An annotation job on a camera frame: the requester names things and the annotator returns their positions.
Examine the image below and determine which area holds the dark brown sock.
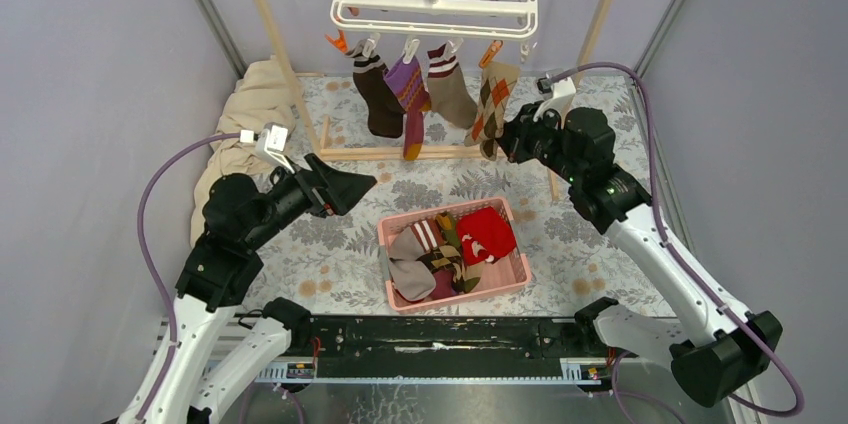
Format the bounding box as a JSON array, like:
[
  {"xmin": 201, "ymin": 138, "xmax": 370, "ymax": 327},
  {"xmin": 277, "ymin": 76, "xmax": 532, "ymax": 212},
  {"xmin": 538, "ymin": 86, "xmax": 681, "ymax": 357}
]
[{"xmin": 345, "ymin": 39, "xmax": 405, "ymax": 138}]

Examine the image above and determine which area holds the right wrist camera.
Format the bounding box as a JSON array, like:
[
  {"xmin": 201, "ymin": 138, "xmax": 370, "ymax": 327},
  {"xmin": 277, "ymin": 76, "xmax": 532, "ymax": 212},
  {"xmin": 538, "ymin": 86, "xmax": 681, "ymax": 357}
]
[{"xmin": 534, "ymin": 76, "xmax": 577, "ymax": 122}]

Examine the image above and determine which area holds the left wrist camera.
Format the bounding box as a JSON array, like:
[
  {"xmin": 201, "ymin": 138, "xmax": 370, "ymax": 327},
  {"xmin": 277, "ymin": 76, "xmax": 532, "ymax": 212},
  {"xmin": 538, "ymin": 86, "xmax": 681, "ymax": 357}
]
[{"xmin": 238, "ymin": 123, "xmax": 295, "ymax": 173}]

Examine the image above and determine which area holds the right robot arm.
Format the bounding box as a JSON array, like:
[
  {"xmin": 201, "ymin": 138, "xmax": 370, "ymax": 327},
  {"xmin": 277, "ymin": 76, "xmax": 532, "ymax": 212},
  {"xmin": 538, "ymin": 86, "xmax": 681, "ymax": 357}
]
[{"xmin": 497, "ymin": 103, "xmax": 783, "ymax": 407}]

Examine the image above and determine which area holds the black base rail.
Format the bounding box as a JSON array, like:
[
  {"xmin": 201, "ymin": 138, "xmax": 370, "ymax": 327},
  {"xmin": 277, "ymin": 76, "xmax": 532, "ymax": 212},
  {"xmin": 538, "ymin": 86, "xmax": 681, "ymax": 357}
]
[{"xmin": 258, "ymin": 315, "xmax": 620, "ymax": 386}]

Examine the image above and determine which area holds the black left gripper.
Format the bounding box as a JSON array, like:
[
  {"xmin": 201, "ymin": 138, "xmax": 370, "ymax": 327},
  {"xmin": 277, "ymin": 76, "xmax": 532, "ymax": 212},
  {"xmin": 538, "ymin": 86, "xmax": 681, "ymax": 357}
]
[{"xmin": 245, "ymin": 153, "xmax": 379, "ymax": 251}]

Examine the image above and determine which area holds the orange clothes peg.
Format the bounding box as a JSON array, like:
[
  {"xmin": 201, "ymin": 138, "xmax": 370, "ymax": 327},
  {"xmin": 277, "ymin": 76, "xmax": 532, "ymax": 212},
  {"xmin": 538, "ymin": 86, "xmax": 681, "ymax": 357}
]
[
  {"xmin": 324, "ymin": 30, "xmax": 349, "ymax": 54},
  {"xmin": 478, "ymin": 40, "xmax": 504, "ymax": 69}
]

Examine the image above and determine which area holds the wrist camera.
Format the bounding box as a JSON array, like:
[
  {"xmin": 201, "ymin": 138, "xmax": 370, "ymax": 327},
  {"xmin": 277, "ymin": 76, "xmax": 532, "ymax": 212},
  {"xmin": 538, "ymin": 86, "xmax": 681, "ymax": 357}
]
[
  {"xmin": 238, "ymin": 123, "xmax": 295, "ymax": 173},
  {"xmin": 534, "ymin": 76, "xmax": 577, "ymax": 122}
]

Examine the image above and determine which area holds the green striped sock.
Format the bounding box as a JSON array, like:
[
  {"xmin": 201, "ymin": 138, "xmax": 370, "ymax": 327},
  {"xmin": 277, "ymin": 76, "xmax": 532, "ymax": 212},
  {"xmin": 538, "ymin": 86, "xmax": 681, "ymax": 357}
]
[{"xmin": 433, "ymin": 212, "xmax": 461, "ymax": 249}]

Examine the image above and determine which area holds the argyle brown sock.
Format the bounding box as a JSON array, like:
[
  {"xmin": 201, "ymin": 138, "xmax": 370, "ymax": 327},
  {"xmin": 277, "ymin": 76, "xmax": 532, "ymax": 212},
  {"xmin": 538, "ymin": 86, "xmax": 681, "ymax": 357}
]
[{"xmin": 419, "ymin": 245, "xmax": 481, "ymax": 295}]

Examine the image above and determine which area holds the beige cloth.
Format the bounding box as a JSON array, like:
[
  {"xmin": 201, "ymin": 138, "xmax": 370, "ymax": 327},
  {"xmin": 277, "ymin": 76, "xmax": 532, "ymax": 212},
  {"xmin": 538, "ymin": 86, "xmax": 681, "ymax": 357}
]
[{"xmin": 189, "ymin": 58, "xmax": 296, "ymax": 244}]

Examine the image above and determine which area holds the white sock hanger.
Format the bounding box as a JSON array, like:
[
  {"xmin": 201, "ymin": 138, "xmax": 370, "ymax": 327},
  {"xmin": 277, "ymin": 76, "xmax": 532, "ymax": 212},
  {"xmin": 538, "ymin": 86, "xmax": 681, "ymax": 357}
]
[{"xmin": 329, "ymin": 0, "xmax": 540, "ymax": 42}]

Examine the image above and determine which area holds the pink plastic basket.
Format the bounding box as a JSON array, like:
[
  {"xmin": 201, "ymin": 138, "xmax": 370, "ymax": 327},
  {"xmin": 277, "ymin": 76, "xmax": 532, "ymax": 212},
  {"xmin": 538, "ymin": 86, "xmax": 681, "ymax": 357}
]
[{"xmin": 377, "ymin": 197, "xmax": 532, "ymax": 313}]

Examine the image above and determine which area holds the cream patterned sock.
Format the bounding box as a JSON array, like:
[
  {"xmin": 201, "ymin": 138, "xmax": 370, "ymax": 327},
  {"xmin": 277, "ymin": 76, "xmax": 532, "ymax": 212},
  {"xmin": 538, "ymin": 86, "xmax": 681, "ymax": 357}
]
[{"xmin": 464, "ymin": 61, "xmax": 521, "ymax": 161}]

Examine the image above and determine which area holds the red bear sock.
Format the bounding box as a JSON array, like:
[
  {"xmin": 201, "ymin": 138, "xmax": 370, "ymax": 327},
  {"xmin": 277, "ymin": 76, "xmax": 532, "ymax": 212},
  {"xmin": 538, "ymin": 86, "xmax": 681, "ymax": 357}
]
[{"xmin": 457, "ymin": 207, "xmax": 517, "ymax": 266}]

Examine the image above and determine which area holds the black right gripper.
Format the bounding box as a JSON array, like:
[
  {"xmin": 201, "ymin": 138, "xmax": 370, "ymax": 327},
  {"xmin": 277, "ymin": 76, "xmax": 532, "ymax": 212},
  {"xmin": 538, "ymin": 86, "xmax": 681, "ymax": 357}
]
[{"xmin": 489, "ymin": 100, "xmax": 582, "ymax": 184}]

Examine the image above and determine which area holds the magenta yellow sock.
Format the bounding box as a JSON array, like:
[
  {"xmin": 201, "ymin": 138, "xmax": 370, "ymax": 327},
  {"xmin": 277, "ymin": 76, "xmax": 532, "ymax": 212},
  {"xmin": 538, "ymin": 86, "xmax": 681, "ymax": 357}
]
[
  {"xmin": 384, "ymin": 56, "xmax": 431, "ymax": 161},
  {"xmin": 429, "ymin": 270, "xmax": 457, "ymax": 300}
]

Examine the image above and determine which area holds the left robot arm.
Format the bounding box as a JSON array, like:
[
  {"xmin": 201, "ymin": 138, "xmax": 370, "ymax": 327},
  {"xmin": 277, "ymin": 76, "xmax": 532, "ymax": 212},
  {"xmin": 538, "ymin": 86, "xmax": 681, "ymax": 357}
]
[{"xmin": 115, "ymin": 154, "xmax": 377, "ymax": 423}]

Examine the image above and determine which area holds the white clothes peg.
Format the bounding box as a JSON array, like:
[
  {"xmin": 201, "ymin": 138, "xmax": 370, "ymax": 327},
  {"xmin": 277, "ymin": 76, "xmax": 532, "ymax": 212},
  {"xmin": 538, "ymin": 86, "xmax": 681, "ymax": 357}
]
[{"xmin": 520, "ymin": 41, "xmax": 537, "ymax": 64}]

